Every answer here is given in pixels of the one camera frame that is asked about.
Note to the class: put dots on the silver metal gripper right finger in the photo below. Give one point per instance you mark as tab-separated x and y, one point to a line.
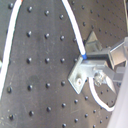
84	69

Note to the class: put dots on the black perforated breadboard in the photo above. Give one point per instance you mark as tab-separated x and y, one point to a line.
37	93

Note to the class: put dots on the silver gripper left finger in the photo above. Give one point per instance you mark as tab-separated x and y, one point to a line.
94	47

